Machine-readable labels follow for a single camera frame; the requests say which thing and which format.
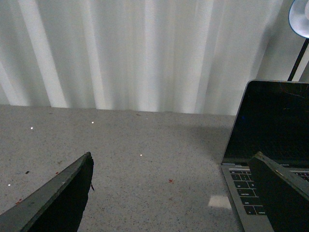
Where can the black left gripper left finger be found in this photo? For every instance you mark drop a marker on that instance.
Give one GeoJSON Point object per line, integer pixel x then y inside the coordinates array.
{"type": "Point", "coordinates": [57, 206]}

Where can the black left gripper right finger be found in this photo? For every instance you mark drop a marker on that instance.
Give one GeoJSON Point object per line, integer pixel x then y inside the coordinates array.
{"type": "Point", "coordinates": [285, 195]}

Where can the grey laptop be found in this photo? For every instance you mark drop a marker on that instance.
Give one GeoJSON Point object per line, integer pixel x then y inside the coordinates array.
{"type": "Point", "coordinates": [273, 118]}

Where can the blue desk lamp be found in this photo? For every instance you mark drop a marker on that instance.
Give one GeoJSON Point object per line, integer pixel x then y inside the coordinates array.
{"type": "Point", "coordinates": [299, 22]}

